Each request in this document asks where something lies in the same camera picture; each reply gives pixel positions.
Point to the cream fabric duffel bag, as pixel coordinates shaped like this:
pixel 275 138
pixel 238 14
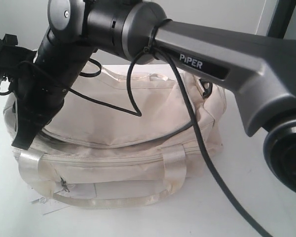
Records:
pixel 92 156

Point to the white paper hang tag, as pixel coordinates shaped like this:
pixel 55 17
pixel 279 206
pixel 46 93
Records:
pixel 46 206

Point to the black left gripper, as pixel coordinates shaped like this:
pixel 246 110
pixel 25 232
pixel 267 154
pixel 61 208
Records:
pixel 14 59

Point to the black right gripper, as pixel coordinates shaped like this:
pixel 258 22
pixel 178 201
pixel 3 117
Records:
pixel 48 73

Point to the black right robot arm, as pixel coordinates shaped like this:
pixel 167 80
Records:
pixel 259 71

